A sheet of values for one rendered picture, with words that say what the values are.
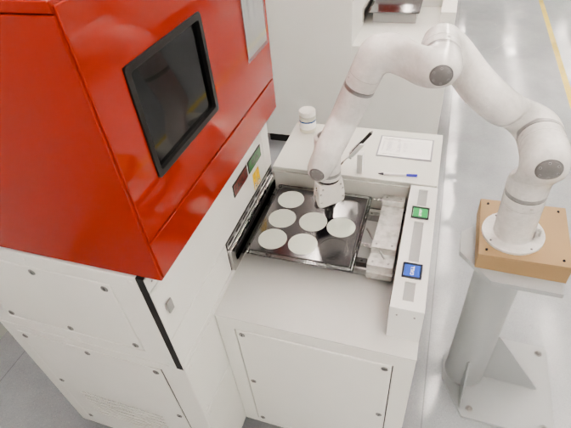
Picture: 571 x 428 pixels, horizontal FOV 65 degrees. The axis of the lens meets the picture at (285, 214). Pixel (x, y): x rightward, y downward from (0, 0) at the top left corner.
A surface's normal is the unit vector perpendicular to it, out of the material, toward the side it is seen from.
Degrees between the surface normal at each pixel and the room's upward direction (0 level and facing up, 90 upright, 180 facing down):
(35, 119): 90
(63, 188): 90
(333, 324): 0
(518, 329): 0
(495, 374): 90
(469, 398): 0
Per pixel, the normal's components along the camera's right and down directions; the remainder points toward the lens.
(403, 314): -0.30, 0.65
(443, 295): -0.08, -0.75
